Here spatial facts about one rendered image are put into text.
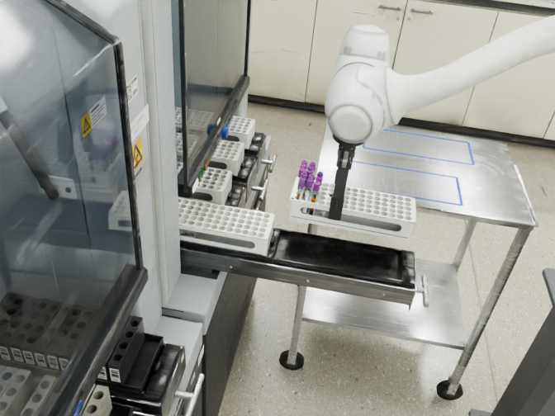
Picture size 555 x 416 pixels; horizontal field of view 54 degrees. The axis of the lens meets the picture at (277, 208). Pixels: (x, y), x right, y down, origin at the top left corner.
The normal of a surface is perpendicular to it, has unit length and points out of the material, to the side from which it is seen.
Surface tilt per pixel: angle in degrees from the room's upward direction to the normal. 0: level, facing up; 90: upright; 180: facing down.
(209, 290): 0
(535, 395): 90
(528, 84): 90
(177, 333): 0
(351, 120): 94
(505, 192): 0
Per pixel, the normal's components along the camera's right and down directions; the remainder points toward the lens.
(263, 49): -0.17, 0.58
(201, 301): 0.08, -0.80
